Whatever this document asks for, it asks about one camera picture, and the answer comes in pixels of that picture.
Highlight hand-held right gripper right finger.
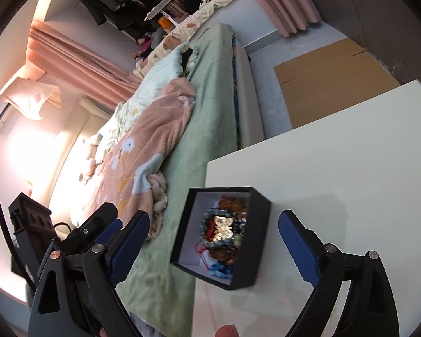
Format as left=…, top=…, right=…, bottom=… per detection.
left=278, top=209, right=401, bottom=337

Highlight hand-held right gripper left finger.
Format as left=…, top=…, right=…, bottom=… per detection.
left=27, top=209, right=151, bottom=337

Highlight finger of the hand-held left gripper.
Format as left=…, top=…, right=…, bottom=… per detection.
left=91, top=202, right=120, bottom=240

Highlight black jewelry box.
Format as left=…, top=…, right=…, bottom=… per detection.
left=169, top=186, right=271, bottom=291

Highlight red string bracelet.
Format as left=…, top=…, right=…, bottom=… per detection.
left=195, top=242, right=214, bottom=268

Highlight silver butterfly bead bracelet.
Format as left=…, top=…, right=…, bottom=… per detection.
left=200, top=208, right=248, bottom=250

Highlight large brown bead bracelet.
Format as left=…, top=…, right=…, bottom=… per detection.
left=210, top=196, right=250, bottom=265

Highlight blue braided bracelet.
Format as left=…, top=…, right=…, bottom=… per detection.
left=209, top=260, right=234, bottom=279

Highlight white plush toy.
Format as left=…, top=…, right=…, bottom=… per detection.
left=82, top=133, right=104, bottom=149

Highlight pink fleece blanket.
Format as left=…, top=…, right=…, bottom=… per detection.
left=81, top=79, right=197, bottom=234

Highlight pale cloth cover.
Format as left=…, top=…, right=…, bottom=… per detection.
left=1, top=76, right=62, bottom=120

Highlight green bed sheet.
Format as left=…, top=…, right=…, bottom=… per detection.
left=126, top=23, right=244, bottom=327

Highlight light green quilt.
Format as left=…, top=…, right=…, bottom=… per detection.
left=112, top=44, right=200, bottom=137

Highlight pink curtain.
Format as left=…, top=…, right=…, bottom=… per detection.
left=233, top=0, right=321, bottom=37
left=26, top=19, right=143, bottom=108

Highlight flat brown cardboard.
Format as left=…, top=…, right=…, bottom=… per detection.
left=273, top=37, right=411, bottom=130

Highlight cream floral quilt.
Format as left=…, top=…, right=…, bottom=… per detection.
left=133, top=0, right=248, bottom=79

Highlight hanging dark clothes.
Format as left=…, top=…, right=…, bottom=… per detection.
left=79, top=0, right=155, bottom=32

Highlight white wall unit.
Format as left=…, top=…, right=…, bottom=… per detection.
left=79, top=95, right=114, bottom=116

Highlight white bed frame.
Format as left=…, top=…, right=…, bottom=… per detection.
left=237, top=38, right=266, bottom=148

